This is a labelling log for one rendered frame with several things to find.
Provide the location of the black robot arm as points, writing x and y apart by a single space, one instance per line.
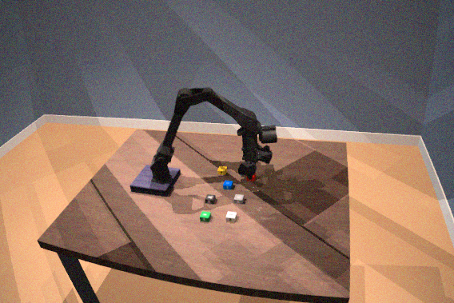
250 128

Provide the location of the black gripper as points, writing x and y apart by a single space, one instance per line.
249 167

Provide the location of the yellow block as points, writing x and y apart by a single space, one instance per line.
222 170

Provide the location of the green block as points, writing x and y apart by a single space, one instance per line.
205 216

